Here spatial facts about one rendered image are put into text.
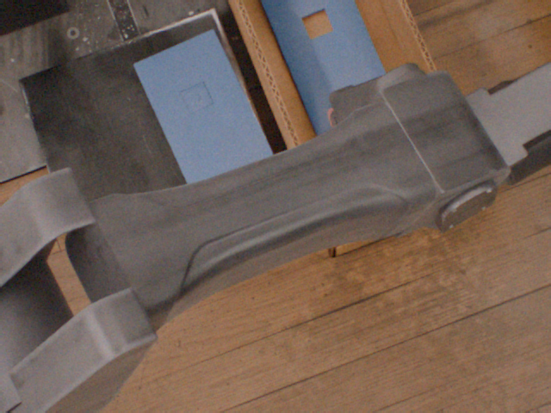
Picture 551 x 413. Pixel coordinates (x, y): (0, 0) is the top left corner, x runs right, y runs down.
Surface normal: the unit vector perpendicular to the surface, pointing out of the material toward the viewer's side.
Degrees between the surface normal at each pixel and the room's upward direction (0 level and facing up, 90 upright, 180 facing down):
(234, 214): 26
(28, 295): 40
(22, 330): 15
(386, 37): 0
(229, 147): 0
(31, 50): 0
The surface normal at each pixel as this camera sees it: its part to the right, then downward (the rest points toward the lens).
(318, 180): 0.34, -0.44
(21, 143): -0.05, -0.25
